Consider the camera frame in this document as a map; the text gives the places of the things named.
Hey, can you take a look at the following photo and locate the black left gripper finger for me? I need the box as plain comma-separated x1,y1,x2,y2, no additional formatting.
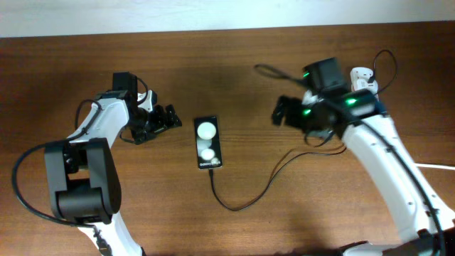
153,105,168,130
165,105,182,128

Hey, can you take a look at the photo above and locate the black Galaxy flip phone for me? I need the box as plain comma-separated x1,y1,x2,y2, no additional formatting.
193,116,223,170

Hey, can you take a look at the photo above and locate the black charger cable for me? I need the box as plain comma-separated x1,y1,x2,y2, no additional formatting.
208,49,398,212

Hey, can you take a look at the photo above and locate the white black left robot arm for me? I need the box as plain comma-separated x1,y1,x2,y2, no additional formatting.
45,72,182,255

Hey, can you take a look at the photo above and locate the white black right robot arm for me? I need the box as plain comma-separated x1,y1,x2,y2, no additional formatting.
272,58,454,255

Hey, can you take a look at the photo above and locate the white power strip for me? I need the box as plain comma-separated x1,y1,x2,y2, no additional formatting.
350,67,378,94

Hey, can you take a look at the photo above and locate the white power strip cord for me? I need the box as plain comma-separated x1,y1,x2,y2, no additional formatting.
415,163,455,171

